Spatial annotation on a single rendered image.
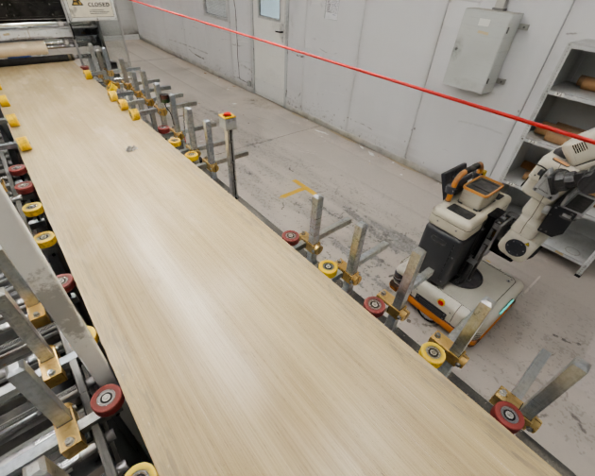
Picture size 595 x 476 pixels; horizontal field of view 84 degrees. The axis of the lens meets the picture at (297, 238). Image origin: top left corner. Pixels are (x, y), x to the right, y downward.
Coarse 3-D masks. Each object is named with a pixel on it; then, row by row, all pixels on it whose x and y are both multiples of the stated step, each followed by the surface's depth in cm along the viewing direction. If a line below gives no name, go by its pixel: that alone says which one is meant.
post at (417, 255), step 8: (416, 248) 111; (416, 256) 111; (424, 256) 112; (408, 264) 115; (416, 264) 112; (408, 272) 116; (416, 272) 116; (408, 280) 118; (400, 288) 122; (408, 288) 120; (400, 296) 124; (408, 296) 125; (392, 304) 129; (400, 304) 126; (392, 320) 133; (392, 328) 135
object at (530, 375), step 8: (544, 352) 121; (536, 360) 118; (544, 360) 118; (528, 368) 116; (536, 368) 115; (528, 376) 113; (536, 376) 113; (520, 384) 111; (528, 384) 111; (512, 392) 109; (520, 392) 109
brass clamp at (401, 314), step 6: (378, 294) 133; (390, 294) 134; (384, 300) 131; (390, 300) 131; (390, 306) 130; (390, 312) 131; (396, 312) 128; (402, 312) 127; (408, 312) 128; (396, 318) 130; (402, 318) 127
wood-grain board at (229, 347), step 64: (64, 64) 352; (64, 128) 228; (128, 128) 234; (64, 192) 169; (128, 192) 172; (192, 192) 175; (64, 256) 134; (128, 256) 136; (192, 256) 138; (256, 256) 140; (128, 320) 112; (192, 320) 114; (256, 320) 115; (320, 320) 116; (128, 384) 96; (192, 384) 97; (256, 384) 98; (320, 384) 99; (384, 384) 100; (448, 384) 101; (192, 448) 84; (256, 448) 85; (320, 448) 86; (384, 448) 86; (448, 448) 87; (512, 448) 88
